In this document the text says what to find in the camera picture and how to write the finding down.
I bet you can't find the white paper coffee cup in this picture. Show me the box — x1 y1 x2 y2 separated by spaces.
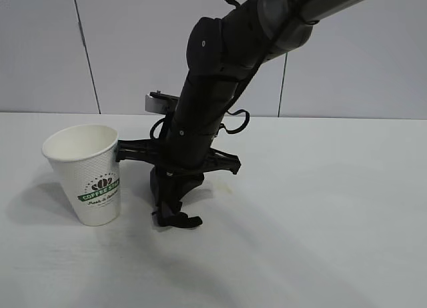
41 123 121 227

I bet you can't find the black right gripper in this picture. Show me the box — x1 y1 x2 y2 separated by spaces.
114 137 242 219

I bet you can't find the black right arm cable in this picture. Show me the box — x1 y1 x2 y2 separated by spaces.
220 108 251 135

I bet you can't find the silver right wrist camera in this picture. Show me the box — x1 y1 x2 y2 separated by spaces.
144 90 179 115

